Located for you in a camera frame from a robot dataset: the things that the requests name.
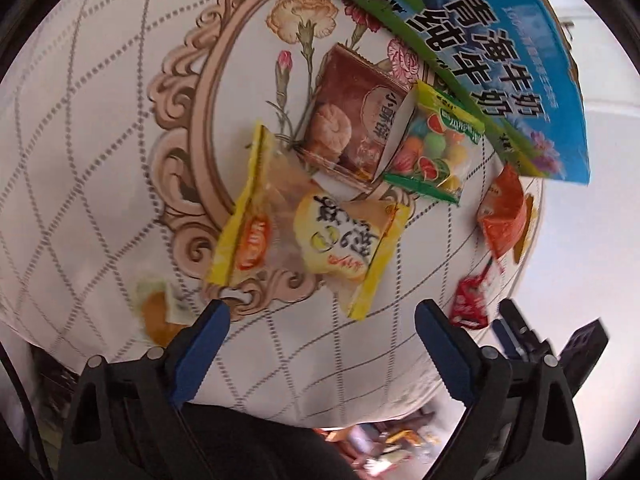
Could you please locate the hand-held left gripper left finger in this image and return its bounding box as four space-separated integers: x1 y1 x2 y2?
57 299 232 480

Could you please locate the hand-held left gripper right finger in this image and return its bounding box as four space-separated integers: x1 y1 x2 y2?
414 299 587 480

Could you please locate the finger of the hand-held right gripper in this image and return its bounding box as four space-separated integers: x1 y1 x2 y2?
499 299 551 360
491 319 518 360

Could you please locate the small red candy packet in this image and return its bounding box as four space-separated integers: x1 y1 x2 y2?
448 259 494 331

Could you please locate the orange snack packet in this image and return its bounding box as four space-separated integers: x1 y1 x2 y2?
475 162 532 262

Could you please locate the yellow bread packet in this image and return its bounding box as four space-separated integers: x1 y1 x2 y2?
205 120 414 322

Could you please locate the fruit candy packet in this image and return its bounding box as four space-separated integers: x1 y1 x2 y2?
382 80 486 206

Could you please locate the brown cookie packet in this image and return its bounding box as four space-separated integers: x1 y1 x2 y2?
295 42 419 184

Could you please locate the blue printed cardboard box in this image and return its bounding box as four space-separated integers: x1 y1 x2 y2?
282 0 592 184

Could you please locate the pile of snack packets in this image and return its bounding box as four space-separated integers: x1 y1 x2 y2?
315 406 452 467

